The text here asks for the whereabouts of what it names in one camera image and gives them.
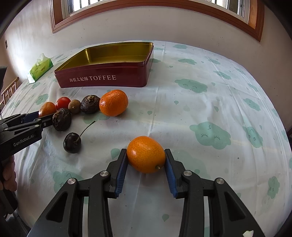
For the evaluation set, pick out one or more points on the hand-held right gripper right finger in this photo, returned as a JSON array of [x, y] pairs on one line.
[[170, 176]]

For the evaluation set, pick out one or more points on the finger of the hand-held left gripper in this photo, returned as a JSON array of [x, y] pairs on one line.
[[28, 116], [44, 123]]

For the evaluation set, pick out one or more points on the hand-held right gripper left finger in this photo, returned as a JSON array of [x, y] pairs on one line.
[[121, 174]]

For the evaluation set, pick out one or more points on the small orange mandarin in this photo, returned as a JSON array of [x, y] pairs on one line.
[[46, 109]]

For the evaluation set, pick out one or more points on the dark water chestnut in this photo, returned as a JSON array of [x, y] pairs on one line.
[[62, 120], [90, 104]]

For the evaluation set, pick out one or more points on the red cherry tomato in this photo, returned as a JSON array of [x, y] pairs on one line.
[[63, 103]]

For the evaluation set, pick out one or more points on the oval orange kumquat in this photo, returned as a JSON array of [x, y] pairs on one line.
[[146, 153]]

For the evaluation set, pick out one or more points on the dark red cherry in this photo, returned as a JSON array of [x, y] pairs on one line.
[[71, 143]]

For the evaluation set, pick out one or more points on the brown longan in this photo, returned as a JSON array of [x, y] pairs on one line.
[[74, 106]]

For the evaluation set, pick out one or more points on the large orange mandarin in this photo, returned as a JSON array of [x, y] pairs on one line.
[[114, 102]]

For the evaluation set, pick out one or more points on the red metal tin box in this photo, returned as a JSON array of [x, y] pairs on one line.
[[102, 78]]

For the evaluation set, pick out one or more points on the person's left hand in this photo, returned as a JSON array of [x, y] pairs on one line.
[[8, 173]]

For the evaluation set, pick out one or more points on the wooden chair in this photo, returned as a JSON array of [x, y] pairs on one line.
[[10, 87]]

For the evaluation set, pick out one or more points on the green tissue pack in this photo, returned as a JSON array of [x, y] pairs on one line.
[[42, 68]]

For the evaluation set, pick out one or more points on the cloud printed tablecloth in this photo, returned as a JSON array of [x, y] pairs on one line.
[[205, 114]]

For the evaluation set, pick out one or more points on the wooden framed window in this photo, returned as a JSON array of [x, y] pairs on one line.
[[56, 18]]

